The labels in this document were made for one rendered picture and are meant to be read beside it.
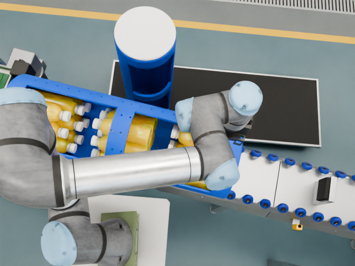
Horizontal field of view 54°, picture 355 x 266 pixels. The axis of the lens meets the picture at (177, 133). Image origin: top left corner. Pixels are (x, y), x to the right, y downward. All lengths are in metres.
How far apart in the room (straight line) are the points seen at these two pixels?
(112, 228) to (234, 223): 1.47
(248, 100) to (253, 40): 2.17
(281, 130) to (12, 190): 2.08
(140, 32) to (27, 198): 1.12
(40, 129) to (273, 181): 1.11
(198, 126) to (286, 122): 1.82
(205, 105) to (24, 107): 0.37
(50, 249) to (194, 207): 1.52
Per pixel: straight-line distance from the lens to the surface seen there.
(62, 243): 1.00
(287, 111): 2.57
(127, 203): 1.26
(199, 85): 2.49
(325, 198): 1.49
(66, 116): 1.34
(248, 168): 1.56
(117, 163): 0.66
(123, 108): 1.27
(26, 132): 0.68
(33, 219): 2.54
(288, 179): 1.60
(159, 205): 1.26
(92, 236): 1.05
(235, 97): 0.77
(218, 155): 0.71
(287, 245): 2.56
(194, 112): 0.76
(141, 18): 1.67
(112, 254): 1.09
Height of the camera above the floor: 2.40
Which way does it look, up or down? 73 degrees down
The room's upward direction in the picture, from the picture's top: 11 degrees clockwise
